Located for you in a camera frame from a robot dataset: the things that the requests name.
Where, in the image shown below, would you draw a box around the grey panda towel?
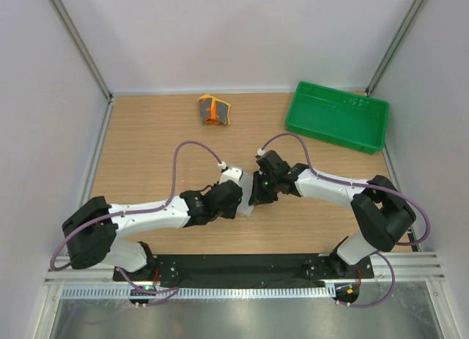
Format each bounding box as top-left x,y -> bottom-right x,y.
235,167 -> 254,217

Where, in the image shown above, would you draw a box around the grey orange towel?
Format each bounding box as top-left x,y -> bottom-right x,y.
197,94 -> 231,126

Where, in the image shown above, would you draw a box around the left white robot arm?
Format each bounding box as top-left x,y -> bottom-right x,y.
62,179 -> 252,280

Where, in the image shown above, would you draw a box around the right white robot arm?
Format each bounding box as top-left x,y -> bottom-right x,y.
249,149 -> 416,277

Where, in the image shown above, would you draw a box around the green plastic tray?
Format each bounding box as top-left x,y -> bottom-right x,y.
285,81 -> 390,154

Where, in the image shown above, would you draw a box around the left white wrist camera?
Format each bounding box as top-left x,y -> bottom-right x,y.
218,161 -> 244,186

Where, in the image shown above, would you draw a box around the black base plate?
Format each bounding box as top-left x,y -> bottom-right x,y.
127,253 -> 374,289

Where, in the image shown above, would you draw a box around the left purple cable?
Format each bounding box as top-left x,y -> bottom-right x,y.
49,140 -> 230,308

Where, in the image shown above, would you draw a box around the right aluminium frame post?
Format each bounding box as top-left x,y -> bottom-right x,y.
365,0 -> 428,97

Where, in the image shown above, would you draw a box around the aluminium frame post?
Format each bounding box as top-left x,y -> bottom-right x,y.
365,0 -> 428,97
49,0 -> 113,103

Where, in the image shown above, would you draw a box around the white slotted cable duct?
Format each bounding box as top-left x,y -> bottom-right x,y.
61,283 -> 336,300

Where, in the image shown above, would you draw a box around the left aluminium frame post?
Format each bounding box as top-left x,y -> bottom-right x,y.
49,0 -> 113,103

